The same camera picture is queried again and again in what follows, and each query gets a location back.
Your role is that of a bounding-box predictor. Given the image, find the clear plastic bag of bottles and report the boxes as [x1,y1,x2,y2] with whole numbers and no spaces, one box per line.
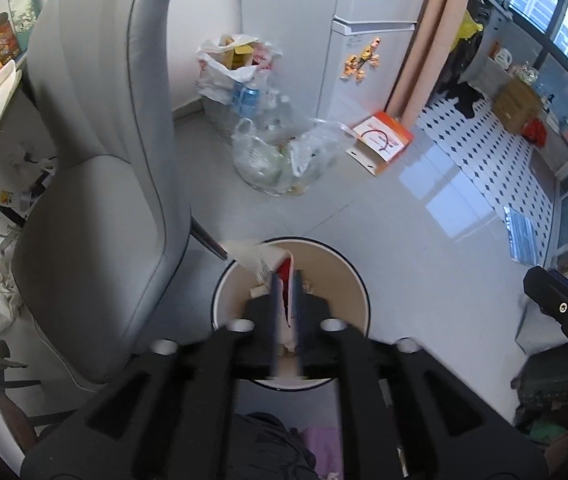
[231,117,352,196]

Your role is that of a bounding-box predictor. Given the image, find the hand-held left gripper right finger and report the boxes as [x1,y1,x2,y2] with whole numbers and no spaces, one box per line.
[291,270,550,480]

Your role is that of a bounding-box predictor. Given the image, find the white plastic bag of waste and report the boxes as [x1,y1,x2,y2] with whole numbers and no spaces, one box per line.
[196,34,290,128]

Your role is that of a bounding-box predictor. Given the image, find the silver foil packet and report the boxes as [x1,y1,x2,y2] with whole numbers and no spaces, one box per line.
[504,207,545,263]

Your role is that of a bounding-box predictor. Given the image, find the large brown cardboard box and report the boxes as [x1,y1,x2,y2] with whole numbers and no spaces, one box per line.
[494,77,545,133]

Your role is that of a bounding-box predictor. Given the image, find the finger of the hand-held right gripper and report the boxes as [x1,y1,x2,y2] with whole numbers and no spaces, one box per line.
[523,265,568,391]

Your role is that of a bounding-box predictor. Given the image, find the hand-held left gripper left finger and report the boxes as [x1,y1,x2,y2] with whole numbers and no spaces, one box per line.
[20,272,287,480]

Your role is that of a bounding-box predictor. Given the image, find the orange figures magnet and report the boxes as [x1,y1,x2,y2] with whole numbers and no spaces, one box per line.
[339,37,382,83]

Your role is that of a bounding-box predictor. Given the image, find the red and white packet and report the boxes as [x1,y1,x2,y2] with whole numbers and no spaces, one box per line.
[275,255,299,328]

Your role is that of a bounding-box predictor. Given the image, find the yellow plastic bag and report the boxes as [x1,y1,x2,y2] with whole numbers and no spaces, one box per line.
[451,10,485,53]

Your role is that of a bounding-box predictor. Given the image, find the red bag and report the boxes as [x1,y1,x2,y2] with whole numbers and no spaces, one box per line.
[521,120,547,146]

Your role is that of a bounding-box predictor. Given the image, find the dark green bag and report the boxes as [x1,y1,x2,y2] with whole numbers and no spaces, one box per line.
[514,355,568,446]

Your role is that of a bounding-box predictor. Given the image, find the black cloth on floor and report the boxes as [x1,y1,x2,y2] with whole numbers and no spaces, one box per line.
[446,80,480,118]

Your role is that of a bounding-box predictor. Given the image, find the purple cloth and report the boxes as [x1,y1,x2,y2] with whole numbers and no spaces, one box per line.
[304,427,345,480]

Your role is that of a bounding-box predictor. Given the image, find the orange and white box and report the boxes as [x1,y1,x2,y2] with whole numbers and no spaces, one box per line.
[346,111,415,177]

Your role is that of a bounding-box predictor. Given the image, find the white refrigerator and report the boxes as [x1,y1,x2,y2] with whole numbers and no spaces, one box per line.
[239,0,440,121]

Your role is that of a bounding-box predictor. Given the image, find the grey upholstered chair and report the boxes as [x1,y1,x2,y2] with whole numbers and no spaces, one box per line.
[11,0,230,391]

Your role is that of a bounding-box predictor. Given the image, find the cream bin with black rim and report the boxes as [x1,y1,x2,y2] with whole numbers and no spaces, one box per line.
[211,237,370,391]

